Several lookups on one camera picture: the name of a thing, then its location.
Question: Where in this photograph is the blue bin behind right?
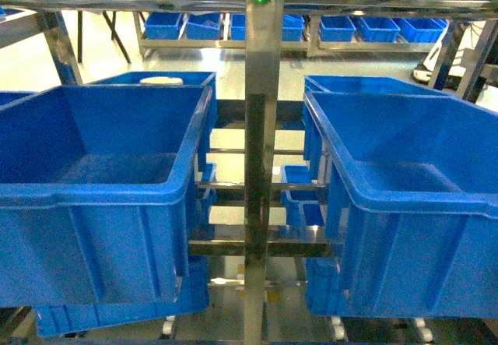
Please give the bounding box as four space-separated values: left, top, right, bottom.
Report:
303 75 454 180

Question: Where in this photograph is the blue bin behind left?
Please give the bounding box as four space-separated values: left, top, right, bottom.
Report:
92 71 218 174

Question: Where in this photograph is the white round lid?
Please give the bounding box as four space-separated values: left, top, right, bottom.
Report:
139 76 184 86

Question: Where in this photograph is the large blue bin left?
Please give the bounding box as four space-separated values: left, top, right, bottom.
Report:
1 85 212 307

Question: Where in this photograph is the large blue bin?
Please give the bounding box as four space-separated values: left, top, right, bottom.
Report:
1 85 212 307
304 92 497 319

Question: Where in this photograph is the large blue bin right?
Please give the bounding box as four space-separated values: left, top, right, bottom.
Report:
304 92 497 319

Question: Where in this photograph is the vertical steel shelf post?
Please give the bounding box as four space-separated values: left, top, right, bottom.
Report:
244 0 284 344

